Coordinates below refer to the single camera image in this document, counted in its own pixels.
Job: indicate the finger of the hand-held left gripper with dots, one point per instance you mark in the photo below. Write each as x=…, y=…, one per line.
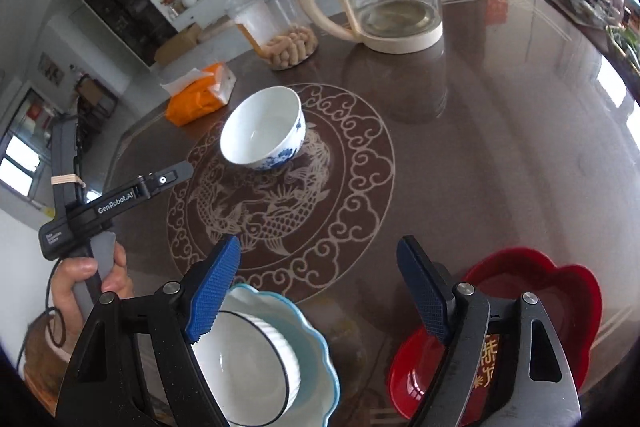
x=170, y=177

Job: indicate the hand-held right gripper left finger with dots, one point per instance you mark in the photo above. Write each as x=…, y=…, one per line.
x=212, y=292

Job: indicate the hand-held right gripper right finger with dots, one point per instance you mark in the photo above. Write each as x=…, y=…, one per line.
x=425, y=292

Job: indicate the white ribbed bowl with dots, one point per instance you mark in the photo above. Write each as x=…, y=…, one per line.
x=245, y=367

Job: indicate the white blue-floral bowl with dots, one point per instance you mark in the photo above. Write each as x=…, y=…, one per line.
x=260, y=127

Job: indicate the light blue scalloped bowl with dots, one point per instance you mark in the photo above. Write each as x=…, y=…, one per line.
x=315, y=367

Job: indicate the person's left hand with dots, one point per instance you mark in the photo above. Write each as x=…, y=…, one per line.
x=70, y=302

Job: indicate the orange tissue pack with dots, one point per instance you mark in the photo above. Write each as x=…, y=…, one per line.
x=200, y=99

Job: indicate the cardboard box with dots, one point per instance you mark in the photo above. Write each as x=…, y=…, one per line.
x=177, y=44

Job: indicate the dark carved cabinet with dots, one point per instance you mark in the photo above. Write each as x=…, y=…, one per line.
x=115, y=2

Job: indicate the glass snack jar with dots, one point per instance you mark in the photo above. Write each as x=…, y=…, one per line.
x=280, y=27

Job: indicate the framed wall picture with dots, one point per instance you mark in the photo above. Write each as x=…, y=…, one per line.
x=51, y=69

